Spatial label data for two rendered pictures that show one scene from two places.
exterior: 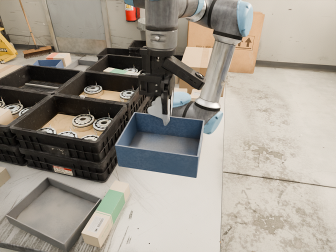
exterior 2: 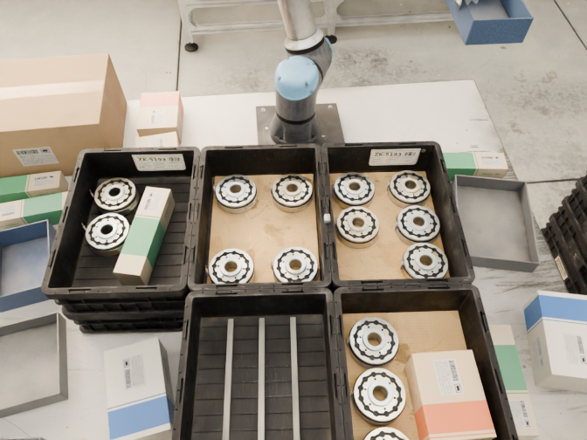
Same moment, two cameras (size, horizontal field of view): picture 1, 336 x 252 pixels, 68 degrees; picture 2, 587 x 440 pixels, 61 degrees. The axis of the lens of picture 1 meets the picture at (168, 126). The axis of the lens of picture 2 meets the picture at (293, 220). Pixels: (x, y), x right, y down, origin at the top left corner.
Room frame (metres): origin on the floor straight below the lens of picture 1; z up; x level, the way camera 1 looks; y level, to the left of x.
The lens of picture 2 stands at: (1.32, 0.99, 1.85)
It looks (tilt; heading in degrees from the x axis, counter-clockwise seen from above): 56 degrees down; 254
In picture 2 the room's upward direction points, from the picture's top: straight up
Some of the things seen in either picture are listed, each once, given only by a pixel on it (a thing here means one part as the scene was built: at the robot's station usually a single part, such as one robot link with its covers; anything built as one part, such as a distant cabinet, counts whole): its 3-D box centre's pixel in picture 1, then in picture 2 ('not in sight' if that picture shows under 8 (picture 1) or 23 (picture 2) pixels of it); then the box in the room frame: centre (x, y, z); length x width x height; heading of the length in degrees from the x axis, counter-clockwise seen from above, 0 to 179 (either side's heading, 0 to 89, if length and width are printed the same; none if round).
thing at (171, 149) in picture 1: (162, 142); (486, 8); (0.51, 0.01, 1.10); 0.20 x 0.15 x 0.07; 78
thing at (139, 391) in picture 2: not in sight; (141, 394); (1.55, 0.62, 0.75); 0.20 x 0.12 x 0.09; 90
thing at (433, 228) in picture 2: (65, 138); (417, 223); (0.84, 0.44, 0.86); 0.10 x 0.10 x 0.01
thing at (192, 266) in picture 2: (103, 87); (260, 212); (1.21, 0.34, 0.92); 0.40 x 0.30 x 0.02; 75
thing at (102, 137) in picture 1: (72, 117); (390, 209); (0.92, 0.42, 0.92); 0.40 x 0.30 x 0.02; 75
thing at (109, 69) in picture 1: (122, 76); (146, 235); (1.47, 0.29, 0.86); 0.24 x 0.06 x 0.06; 66
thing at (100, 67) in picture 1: (126, 74); (134, 228); (1.50, 0.26, 0.87); 0.40 x 0.30 x 0.11; 75
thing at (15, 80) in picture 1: (41, 87); (260, 397); (1.31, 0.73, 0.87); 0.40 x 0.30 x 0.11; 75
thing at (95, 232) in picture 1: (108, 211); (461, 167); (0.58, 0.22, 0.73); 0.24 x 0.06 x 0.06; 163
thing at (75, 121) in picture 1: (83, 120); (357, 223); (0.98, 0.40, 0.86); 0.10 x 0.10 x 0.01
